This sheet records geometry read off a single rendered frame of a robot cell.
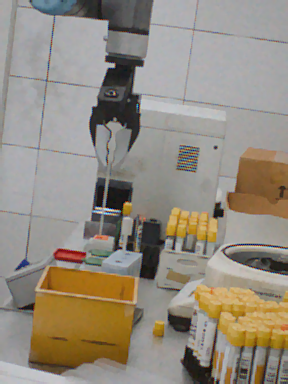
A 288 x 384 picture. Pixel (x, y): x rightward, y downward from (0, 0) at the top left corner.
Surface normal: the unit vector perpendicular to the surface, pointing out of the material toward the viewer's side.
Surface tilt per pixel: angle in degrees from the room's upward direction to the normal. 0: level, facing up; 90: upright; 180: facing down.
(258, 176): 88
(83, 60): 90
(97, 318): 90
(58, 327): 90
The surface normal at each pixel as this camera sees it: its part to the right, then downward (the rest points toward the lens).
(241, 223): -0.15, 0.16
